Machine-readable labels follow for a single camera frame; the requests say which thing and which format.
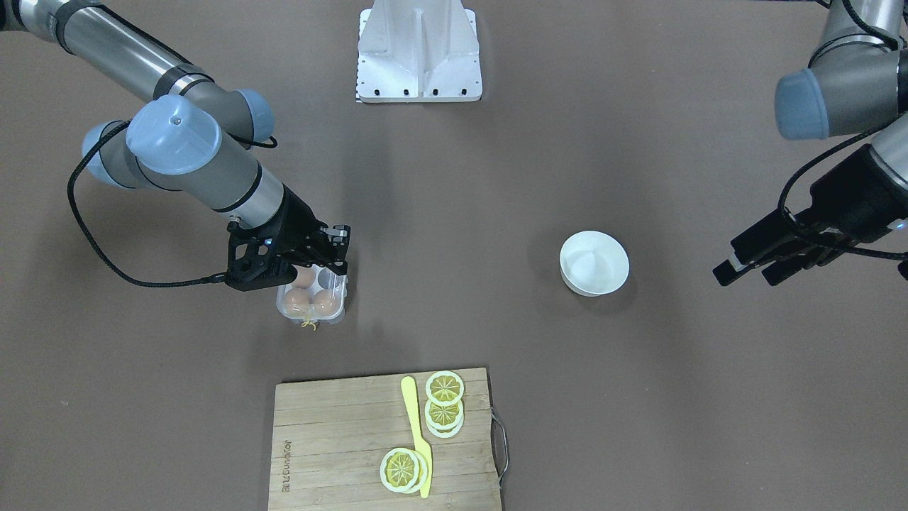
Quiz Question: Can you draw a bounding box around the lemon slice toy top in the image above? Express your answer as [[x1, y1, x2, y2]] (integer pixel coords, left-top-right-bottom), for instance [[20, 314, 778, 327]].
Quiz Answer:
[[425, 370, 466, 405]]

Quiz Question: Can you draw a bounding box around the yellow plastic knife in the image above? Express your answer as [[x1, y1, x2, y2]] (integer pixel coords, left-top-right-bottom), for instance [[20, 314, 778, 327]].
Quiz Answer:
[[400, 375, 433, 499]]

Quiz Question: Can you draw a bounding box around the black looped cable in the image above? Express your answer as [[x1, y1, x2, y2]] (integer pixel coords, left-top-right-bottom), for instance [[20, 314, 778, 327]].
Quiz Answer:
[[67, 121, 279, 289]]

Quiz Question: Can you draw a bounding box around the lemon slice toy bottom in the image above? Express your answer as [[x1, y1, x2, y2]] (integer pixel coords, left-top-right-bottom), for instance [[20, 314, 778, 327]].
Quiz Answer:
[[379, 447, 429, 494]]

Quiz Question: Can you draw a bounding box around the clear plastic egg carton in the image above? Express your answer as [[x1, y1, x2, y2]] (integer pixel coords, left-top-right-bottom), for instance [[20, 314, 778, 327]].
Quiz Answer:
[[275, 266, 349, 326]]

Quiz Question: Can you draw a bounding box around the brown egg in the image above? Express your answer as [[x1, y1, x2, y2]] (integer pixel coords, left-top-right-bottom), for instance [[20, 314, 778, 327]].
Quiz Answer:
[[281, 287, 311, 317], [312, 289, 343, 317], [291, 266, 317, 289]]

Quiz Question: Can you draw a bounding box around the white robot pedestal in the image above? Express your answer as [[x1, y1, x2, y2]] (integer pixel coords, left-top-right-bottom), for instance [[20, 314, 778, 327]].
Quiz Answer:
[[355, 1, 483, 104]]

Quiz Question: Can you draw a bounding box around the bamboo cutting board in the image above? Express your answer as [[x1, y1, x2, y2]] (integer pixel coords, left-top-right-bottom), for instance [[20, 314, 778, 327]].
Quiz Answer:
[[268, 368, 503, 510]]

